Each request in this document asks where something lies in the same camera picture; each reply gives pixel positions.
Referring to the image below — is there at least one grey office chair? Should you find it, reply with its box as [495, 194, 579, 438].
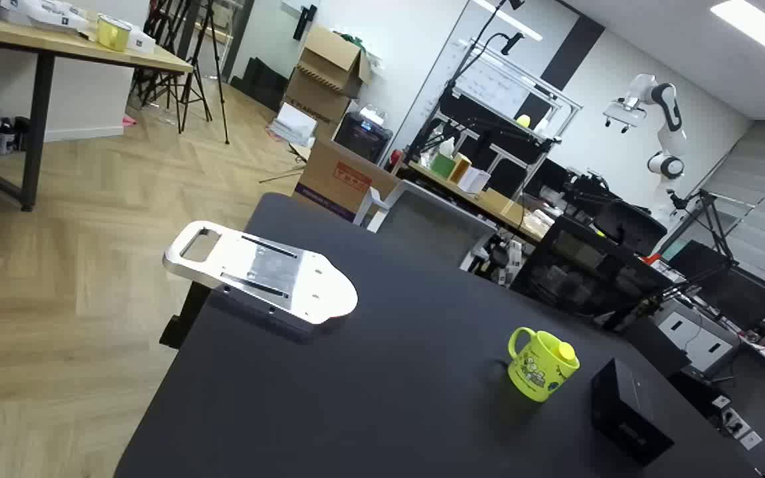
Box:
[353, 179, 498, 272]

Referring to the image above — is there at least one cardboard box with red label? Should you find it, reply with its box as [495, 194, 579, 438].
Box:
[292, 137, 402, 223]

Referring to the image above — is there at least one green tissue box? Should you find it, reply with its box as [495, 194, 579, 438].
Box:
[430, 138, 458, 180]

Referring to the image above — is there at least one black printer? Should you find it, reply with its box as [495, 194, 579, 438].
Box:
[333, 111, 394, 164]

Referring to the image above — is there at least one silver metal mounting plate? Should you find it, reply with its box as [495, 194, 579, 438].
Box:
[162, 220, 359, 327]

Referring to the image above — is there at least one stack of white papers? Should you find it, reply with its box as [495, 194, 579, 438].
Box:
[268, 102, 319, 147]

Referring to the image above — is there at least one stack of cardboard boxes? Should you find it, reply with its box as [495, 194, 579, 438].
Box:
[282, 25, 374, 139]

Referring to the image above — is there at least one whiteboard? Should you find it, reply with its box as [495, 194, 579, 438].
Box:
[452, 41, 544, 121]

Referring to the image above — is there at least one black equipment rack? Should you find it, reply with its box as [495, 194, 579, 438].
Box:
[509, 214, 674, 331]

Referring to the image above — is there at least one green mug with cartoon print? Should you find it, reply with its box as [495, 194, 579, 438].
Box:
[507, 327, 581, 403]

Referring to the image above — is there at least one group of black tripods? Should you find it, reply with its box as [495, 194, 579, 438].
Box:
[130, 0, 231, 145]

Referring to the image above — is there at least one black box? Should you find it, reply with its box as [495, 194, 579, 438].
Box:
[590, 358, 676, 467]

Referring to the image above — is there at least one white computer case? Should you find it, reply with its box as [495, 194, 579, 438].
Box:
[650, 299, 742, 376]

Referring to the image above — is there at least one yellow round container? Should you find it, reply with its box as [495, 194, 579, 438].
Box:
[96, 13, 133, 53]

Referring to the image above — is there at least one black monitor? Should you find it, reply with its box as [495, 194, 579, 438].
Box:
[667, 239, 765, 332]

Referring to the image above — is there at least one wooden table with black legs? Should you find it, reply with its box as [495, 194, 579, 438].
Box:
[0, 5, 195, 212]

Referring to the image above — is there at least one white power strip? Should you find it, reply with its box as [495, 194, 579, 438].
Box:
[711, 394, 764, 451]

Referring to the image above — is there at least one heap of white boxes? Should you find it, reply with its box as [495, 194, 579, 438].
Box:
[0, 0, 157, 55]

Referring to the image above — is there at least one ceiling light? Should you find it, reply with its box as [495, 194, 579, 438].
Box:
[709, 0, 765, 75]

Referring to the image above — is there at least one wooden desk with metal frame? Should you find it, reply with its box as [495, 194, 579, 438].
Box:
[404, 40, 584, 245]

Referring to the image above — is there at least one camera on tripod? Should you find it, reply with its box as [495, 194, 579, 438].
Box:
[664, 189, 756, 261]

